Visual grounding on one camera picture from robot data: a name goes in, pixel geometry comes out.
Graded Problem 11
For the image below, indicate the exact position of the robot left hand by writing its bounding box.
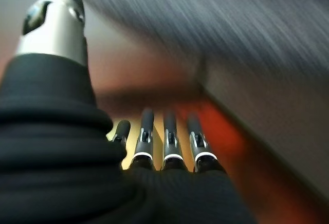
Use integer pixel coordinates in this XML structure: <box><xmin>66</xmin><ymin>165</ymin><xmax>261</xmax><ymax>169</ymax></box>
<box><xmin>0</xmin><ymin>0</ymin><xmax>258</xmax><ymax>224</ymax></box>

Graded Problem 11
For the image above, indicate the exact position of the grey upholstered armchair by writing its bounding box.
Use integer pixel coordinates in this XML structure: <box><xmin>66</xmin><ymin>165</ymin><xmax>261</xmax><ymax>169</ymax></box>
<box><xmin>66</xmin><ymin>0</ymin><xmax>329</xmax><ymax>201</ymax></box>

